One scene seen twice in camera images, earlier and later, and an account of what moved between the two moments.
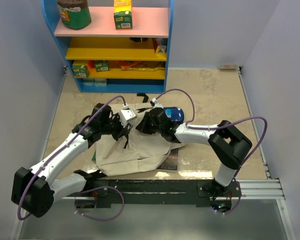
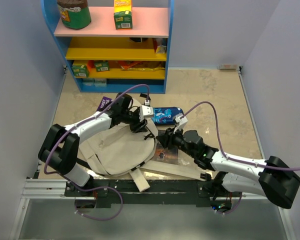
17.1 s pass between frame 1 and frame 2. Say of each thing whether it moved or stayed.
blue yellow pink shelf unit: stayed
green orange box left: stayed
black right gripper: moved
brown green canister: stayed
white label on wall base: stayed
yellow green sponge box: stayed
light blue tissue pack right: stayed
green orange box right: stayed
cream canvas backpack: moved
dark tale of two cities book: moved
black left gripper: moved
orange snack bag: stayed
